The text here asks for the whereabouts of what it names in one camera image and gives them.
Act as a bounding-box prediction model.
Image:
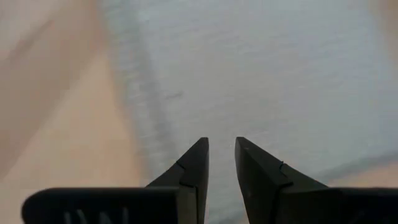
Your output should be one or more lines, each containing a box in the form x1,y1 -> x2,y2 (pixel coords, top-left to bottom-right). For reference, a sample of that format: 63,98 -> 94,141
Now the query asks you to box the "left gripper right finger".
234,136 -> 398,224

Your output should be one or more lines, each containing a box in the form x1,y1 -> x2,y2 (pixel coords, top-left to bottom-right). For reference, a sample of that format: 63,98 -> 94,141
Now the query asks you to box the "grey waffle towel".
99,0 -> 398,224

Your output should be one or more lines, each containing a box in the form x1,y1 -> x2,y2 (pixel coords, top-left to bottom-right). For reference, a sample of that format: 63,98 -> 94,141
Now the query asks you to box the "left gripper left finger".
21,136 -> 210,224

